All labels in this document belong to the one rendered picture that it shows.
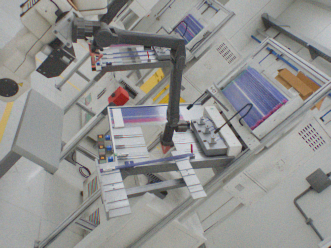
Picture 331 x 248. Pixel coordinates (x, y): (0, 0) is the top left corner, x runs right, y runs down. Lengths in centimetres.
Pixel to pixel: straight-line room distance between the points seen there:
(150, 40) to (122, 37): 13
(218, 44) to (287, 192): 160
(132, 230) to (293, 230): 167
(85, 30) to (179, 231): 148
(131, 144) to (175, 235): 72
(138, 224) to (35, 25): 133
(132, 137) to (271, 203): 190
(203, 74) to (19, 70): 208
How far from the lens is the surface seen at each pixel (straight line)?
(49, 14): 155
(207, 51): 330
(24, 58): 168
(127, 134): 218
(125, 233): 229
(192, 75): 334
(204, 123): 223
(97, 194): 196
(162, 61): 321
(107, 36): 148
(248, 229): 364
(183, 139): 216
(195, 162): 198
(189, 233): 243
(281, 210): 353
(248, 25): 535
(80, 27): 146
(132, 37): 153
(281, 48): 247
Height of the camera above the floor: 152
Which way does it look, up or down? 14 degrees down
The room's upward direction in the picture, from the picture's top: 47 degrees clockwise
